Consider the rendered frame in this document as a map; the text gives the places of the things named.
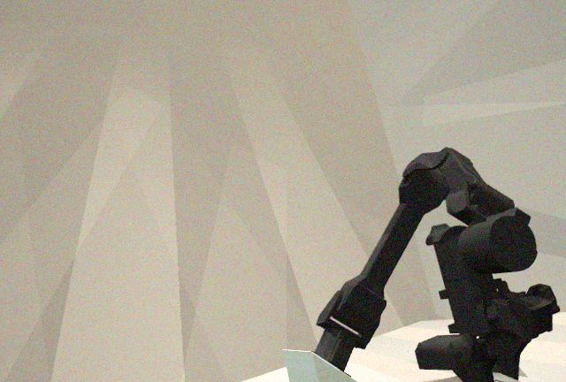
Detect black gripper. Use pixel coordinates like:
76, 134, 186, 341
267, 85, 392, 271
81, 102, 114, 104
415, 274, 532, 382

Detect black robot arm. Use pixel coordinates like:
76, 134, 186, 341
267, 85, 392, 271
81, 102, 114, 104
315, 147, 560, 375

